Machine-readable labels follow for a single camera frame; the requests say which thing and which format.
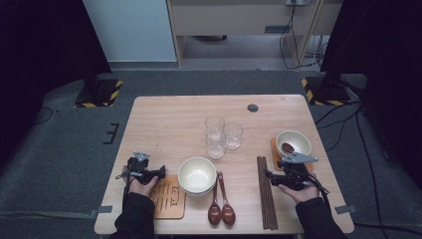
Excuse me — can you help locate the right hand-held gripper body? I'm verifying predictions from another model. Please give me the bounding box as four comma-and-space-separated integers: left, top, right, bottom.
280, 151, 319, 192

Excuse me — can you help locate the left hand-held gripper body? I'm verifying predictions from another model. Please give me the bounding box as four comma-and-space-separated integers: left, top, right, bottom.
126, 150, 157, 185

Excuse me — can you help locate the square wooden coaster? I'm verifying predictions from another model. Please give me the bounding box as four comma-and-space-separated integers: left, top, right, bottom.
150, 174, 186, 220
269, 137, 315, 172

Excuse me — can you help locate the bundle of brown chopsticks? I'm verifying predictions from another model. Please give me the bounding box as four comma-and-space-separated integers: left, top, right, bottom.
256, 155, 279, 231

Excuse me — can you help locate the dark red wooden spoon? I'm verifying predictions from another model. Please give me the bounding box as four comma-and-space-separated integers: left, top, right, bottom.
217, 171, 237, 227
281, 141, 297, 154
207, 177, 223, 227

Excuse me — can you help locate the cream ceramic bowl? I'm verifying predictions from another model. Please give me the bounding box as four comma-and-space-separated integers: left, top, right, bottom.
177, 156, 218, 195
276, 129, 313, 160
181, 188, 215, 197

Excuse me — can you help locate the person's left hand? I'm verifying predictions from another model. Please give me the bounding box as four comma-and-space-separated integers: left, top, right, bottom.
120, 165, 160, 199

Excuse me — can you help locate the person's right hand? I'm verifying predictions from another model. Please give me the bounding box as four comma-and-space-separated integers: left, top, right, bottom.
278, 171, 321, 205

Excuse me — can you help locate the clear drinking glass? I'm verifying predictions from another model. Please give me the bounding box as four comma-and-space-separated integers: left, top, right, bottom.
206, 131, 227, 159
223, 121, 244, 151
204, 116, 226, 142

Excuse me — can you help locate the black stand with striped base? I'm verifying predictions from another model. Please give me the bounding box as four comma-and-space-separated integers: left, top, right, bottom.
74, 66, 124, 109
301, 64, 353, 108

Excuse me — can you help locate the white cabinet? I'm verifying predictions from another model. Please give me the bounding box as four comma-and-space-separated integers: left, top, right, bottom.
82, 0, 177, 63

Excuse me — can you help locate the grey rectangular desk plate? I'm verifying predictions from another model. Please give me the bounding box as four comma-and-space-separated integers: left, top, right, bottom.
264, 24, 292, 34

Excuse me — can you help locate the black curtain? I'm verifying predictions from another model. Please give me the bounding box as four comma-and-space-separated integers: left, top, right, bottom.
0, 0, 112, 167
319, 0, 422, 182

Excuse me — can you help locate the light wooden desk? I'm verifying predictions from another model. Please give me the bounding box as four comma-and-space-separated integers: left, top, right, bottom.
165, 0, 344, 69

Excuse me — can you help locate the left hand-held gripper cable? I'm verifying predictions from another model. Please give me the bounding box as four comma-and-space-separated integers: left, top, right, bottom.
114, 168, 133, 200

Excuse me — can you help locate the hand-held gripper cable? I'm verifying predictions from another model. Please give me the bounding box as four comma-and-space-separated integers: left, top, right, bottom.
114, 168, 133, 200
308, 177, 422, 235

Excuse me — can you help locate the black floor cable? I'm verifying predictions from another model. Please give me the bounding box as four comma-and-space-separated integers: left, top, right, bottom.
354, 111, 382, 233
29, 107, 55, 127
314, 99, 363, 126

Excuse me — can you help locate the right hand-held gripper cable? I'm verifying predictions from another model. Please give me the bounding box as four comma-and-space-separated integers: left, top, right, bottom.
308, 177, 422, 235

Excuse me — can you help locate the black power cable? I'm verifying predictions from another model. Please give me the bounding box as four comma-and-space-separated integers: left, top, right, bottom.
291, 3, 304, 66
279, 3, 317, 71

